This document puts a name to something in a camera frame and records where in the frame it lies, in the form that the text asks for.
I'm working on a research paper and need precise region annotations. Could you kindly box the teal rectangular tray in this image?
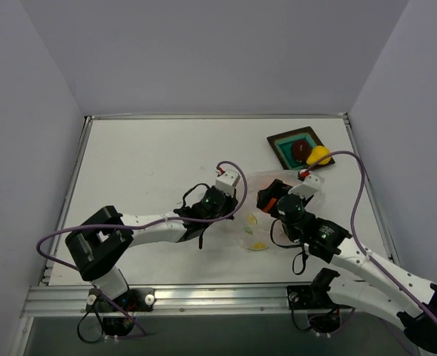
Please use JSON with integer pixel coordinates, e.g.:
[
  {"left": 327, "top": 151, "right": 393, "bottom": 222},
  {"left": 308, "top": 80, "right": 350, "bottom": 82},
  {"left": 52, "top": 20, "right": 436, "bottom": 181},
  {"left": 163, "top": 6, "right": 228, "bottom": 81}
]
[{"left": 266, "top": 126, "right": 329, "bottom": 171}]

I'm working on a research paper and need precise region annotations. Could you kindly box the yellow fake fruit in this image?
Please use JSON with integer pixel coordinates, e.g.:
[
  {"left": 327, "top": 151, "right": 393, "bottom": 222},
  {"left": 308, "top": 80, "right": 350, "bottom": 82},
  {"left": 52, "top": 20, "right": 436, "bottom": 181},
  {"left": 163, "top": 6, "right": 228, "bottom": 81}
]
[{"left": 306, "top": 145, "right": 332, "bottom": 166}]

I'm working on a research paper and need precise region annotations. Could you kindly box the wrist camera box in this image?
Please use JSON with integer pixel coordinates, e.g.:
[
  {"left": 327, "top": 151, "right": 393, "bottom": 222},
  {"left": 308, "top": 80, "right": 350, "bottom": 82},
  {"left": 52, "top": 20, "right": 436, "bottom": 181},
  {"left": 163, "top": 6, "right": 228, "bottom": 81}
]
[
  {"left": 214, "top": 170, "right": 240, "bottom": 197},
  {"left": 288, "top": 174, "right": 325, "bottom": 199}
]

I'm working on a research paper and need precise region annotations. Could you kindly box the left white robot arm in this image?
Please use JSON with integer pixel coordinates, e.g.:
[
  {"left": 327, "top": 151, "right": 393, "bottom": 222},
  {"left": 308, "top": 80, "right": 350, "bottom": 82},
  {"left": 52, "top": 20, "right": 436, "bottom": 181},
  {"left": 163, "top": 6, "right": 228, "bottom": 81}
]
[{"left": 65, "top": 184, "right": 238, "bottom": 311}]

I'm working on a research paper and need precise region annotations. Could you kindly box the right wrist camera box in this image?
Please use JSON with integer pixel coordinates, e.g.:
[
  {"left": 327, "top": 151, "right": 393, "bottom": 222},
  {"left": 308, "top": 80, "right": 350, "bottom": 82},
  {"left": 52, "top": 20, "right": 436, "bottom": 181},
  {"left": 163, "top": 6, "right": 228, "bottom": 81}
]
[{"left": 288, "top": 174, "right": 325, "bottom": 199}]

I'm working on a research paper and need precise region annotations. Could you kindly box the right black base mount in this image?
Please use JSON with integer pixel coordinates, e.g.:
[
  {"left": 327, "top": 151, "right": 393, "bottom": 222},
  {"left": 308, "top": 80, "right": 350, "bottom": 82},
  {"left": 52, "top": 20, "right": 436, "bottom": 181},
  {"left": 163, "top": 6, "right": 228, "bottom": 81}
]
[{"left": 286, "top": 284, "right": 337, "bottom": 310}]

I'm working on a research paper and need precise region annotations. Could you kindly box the clear plastic bag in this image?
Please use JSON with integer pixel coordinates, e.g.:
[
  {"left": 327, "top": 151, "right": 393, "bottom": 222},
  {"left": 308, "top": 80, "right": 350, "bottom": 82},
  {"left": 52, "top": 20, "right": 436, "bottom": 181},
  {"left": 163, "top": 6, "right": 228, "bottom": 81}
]
[{"left": 224, "top": 170, "right": 325, "bottom": 251}]

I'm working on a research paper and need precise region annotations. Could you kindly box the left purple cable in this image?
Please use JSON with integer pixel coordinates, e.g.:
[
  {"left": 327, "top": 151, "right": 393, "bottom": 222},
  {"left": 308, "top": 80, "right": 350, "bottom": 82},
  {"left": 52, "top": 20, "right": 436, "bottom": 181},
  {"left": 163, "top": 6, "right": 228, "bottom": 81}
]
[{"left": 36, "top": 160, "right": 248, "bottom": 340}]

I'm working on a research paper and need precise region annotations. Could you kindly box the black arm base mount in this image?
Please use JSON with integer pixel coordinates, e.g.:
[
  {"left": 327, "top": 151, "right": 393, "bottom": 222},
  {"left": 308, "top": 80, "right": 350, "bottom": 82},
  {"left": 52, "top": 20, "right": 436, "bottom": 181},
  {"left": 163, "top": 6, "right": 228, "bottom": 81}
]
[{"left": 85, "top": 287, "right": 155, "bottom": 313}]

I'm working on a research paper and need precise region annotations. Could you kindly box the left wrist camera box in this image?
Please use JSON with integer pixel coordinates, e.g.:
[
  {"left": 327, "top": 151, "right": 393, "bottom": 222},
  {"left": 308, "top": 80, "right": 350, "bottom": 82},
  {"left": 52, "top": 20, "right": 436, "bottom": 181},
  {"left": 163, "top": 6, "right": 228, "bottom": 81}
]
[{"left": 214, "top": 170, "right": 240, "bottom": 197}]

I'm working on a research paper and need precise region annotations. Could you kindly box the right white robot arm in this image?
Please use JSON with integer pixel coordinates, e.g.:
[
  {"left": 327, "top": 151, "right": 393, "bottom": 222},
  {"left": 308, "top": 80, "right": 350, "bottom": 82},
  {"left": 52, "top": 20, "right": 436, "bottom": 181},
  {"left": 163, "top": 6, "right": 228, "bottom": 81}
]
[{"left": 257, "top": 179, "right": 437, "bottom": 354}]

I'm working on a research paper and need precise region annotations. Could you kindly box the dark purple fake fruit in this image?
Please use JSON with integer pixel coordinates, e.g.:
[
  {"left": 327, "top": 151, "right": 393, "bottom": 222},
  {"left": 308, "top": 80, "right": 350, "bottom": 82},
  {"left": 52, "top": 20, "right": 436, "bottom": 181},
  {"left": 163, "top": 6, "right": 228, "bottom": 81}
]
[{"left": 291, "top": 139, "right": 312, "bottom": 163}]

